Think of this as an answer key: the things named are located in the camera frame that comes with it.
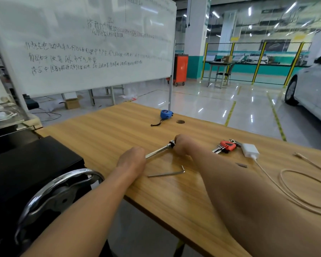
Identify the person's right hand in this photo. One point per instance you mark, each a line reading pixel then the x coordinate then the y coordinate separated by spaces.
pixel 184 145

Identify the person's left hand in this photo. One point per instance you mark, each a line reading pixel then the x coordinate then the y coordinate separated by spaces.
pixel 132 160

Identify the silver socket extension bar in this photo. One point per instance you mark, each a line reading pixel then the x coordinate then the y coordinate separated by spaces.
pixel 157 152

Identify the silver hex key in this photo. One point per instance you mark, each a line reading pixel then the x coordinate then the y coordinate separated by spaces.
pixel 163 173

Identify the person's right forearm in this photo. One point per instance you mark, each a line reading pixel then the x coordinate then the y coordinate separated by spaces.
pixel 256 211

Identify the person's left forearm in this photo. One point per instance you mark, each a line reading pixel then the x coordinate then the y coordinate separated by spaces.
pixel 83 216

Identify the blue tape measure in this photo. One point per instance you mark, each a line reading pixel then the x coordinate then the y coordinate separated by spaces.
pixel 165 114

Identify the small red black tool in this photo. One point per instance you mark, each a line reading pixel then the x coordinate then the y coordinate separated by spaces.
pixel 227 145

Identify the crumpled white plastic bag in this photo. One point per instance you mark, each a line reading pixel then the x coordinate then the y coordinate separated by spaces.
pixel 129 97

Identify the white charger plug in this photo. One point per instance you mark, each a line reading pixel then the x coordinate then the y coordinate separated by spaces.
pixel 250 150

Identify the orange tool cabinet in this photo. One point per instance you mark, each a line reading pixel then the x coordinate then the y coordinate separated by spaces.
pixel 180 69

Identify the black stool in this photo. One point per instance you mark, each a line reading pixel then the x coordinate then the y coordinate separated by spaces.
pixel 222 74

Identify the cardboard box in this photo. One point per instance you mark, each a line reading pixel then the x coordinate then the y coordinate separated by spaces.
pixel 72 103

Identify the chrome handwheel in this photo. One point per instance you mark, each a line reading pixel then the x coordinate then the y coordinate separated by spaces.
pixel 56 198

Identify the grey metal table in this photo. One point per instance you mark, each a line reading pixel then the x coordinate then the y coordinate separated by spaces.
pixel 219 63

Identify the yellow framed mesh fence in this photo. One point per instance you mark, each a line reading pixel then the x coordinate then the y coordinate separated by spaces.
pixel 259 61

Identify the large whiteboard on stand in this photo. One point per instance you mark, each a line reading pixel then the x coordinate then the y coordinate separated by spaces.
pixel 96 37

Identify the white car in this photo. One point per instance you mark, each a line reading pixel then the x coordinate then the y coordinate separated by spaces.
pixel 315 88

